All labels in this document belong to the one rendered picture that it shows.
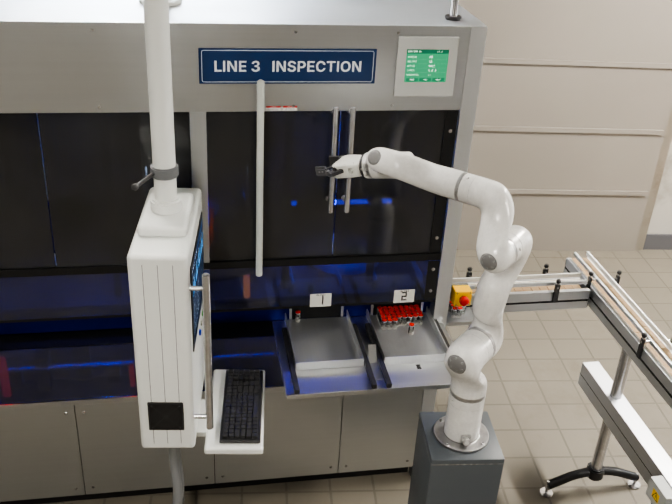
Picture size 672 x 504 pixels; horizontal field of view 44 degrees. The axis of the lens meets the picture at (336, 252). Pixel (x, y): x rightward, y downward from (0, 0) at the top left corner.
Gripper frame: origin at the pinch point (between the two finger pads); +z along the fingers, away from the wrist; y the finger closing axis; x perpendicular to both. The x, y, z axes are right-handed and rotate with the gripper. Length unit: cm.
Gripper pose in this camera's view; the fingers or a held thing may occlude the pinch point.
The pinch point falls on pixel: (325, 165)
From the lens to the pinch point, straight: 275.6
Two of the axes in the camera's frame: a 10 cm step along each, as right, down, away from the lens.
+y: 4.8, -4.5, 7.5
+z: -8.5, -0.5, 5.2
